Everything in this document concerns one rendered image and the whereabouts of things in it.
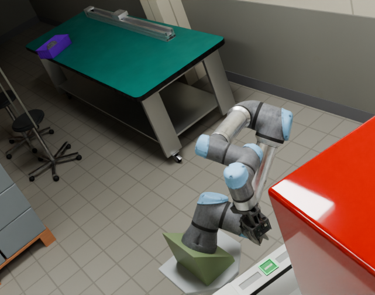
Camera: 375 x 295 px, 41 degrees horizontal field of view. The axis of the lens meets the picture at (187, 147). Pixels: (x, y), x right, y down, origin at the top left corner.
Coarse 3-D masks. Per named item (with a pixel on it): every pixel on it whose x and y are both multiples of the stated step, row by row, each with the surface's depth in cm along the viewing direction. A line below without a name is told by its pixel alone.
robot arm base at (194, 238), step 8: (192, 224) 208; (192, 232) 206; (200, 232) 205; (208, 232) 205; (216, 232) 208; (184, 240) 208; (192, 240) 205; (200, 240) 205; (208, 240) 205; (216, 240) 211; (192, 248) 205; (200, 248) 204; (208, 248) 205
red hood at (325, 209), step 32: (320, 160) 94; (352, 160) 91; (288, 192) 90; (320, 192) 88; (352, 192) 85; (288, 224) 93; (320, 224) 82; (352, 224) 80; (320, 256) 87; (352, 256) 76; (320, 288) 97; (352, 288) 83
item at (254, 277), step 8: (280, 248) 192; (272, 256) 191; (280, 256) 190; (288, 256) 189; (256, 264) 190; (280, 264) 187; (288, 264) 185; (248, 272) 189; (256, 272) 188; (272, 272) 185; (240, 280) 187; (248, 280) 186; (256, 280) 184; (264, 280) 183; (240, 288) 184; (248, 288) 183; (256, 288) 182
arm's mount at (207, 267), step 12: (168, 240) 212; (180, 240) 211; (180, 252) 209; (192, 252) 202; (216, 252) 210; (192, 264) 205; (204, 264) 202; (216, 264) 207; (228, 264) 211; (204, 276) 204; (216, 276) 209
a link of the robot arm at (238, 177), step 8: (232, 168) 159; (240, 168) 157; (248, 168) 161; (224, 176) 158; (232, 176) 156; (240, 176) 156; (248, 176) 159; (232, 184) 157; (240, 184) 157; (248, 184) 159; (232, 192) 160; (240, 192) 159; (248, 192) 160; (240, 200) 161
